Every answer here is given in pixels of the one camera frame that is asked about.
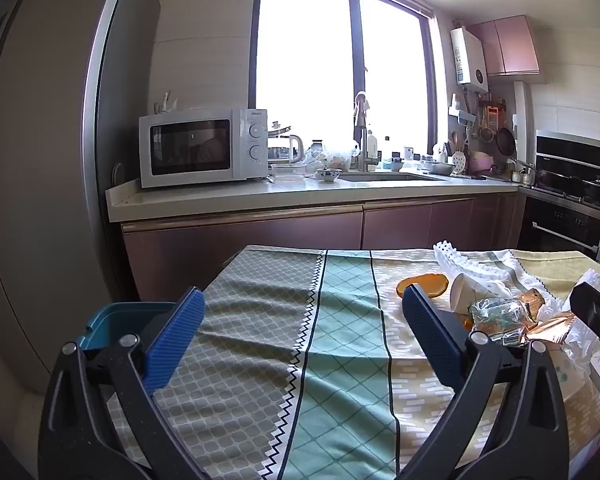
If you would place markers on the white paper cup blue dots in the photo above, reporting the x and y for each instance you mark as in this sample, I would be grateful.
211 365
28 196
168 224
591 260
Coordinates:
464 292

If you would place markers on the white plastic bag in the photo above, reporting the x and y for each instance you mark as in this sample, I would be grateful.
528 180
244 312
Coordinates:
592 280

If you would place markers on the gold foil wrapper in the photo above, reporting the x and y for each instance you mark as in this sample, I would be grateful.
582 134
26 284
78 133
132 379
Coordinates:
555 330

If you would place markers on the glass electric kettle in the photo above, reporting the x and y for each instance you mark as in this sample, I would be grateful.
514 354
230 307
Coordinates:
292 147

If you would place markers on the clear plastic bag with food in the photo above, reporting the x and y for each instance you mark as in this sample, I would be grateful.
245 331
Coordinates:
335 155

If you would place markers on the clear plastic wrapper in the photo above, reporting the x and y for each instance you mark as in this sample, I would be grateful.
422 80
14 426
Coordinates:
495 312

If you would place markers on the pink wall cabinet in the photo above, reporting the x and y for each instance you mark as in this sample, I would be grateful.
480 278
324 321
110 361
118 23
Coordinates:
510 45

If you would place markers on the kitchen sink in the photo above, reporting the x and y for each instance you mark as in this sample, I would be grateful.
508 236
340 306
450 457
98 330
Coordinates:
390 176

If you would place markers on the white kitchen countertop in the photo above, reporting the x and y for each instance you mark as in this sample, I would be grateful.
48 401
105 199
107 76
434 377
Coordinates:
230 197

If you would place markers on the hanging black frying pan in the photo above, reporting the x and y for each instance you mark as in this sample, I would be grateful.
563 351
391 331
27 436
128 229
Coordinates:
505 141

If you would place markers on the dark framed window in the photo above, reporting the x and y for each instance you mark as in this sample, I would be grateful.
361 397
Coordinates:
305 60

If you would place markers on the clear glass container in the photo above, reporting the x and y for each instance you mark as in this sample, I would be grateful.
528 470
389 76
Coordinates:
287 172

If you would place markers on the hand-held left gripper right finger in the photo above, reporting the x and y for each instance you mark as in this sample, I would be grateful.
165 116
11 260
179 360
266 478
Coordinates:
430 335

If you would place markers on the blue patterned white bowl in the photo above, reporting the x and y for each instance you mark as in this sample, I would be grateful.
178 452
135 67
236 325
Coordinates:
327 175

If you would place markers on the large orange peel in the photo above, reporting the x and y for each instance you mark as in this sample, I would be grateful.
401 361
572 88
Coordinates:
430 284

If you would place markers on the black built-in oven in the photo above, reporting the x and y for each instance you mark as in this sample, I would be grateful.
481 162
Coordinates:
560 225

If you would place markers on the white microwave oven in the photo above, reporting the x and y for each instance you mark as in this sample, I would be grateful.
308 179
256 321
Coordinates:
195 147

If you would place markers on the black range hood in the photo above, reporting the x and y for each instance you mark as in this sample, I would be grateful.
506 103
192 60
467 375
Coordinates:
580 150

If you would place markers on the white dotted trivet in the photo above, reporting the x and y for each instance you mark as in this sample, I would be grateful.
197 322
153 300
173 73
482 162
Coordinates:
459 161

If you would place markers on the steel kitchen faucet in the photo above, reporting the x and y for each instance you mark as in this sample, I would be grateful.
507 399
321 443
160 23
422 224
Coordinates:
362 152

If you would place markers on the brown base cabinets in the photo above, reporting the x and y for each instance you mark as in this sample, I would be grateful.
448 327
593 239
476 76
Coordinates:
280 240

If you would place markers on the small orange peel piece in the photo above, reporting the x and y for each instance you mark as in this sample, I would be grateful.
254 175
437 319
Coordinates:
462 321

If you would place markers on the white water heater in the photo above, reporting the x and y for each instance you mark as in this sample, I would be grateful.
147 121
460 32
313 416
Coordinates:
467 60

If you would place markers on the small brown foil wrapper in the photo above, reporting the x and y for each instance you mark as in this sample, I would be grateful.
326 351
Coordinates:
530 302

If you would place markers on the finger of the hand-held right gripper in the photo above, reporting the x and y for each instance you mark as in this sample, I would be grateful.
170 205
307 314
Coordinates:
592 307

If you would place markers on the pink pot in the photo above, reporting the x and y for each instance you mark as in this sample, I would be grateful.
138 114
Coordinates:
480 162

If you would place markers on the hanging utensil rack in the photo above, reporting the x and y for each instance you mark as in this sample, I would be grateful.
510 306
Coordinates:
492 112

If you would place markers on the dark cooking pots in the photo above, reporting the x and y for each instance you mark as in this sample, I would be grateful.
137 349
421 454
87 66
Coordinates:
575 185

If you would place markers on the silver refrigerator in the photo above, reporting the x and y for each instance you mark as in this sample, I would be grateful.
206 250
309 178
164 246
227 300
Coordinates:
40 160

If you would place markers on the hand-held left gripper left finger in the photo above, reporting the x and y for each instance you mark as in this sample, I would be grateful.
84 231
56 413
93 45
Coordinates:
176 340

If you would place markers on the white vertical pipe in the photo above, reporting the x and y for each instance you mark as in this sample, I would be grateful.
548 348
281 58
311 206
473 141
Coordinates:
521 120

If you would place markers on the white mug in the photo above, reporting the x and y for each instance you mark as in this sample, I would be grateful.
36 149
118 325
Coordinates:
408 153

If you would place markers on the patterned green yellow tablecloth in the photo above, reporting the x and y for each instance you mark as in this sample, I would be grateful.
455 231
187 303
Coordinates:
340 335

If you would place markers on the white tissue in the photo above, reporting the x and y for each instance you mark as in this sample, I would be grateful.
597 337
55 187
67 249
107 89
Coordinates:
552 310

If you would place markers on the white soap bottle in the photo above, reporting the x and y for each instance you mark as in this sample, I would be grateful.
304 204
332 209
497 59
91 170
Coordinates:
371 146

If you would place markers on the teal plastic bin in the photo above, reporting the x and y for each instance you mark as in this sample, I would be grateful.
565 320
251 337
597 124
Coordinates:
110 325

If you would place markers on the grey wall shelf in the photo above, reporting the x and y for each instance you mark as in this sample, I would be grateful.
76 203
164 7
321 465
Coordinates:
461 115

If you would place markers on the metal bowl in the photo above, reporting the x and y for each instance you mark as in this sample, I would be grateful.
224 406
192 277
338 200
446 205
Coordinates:
437 167

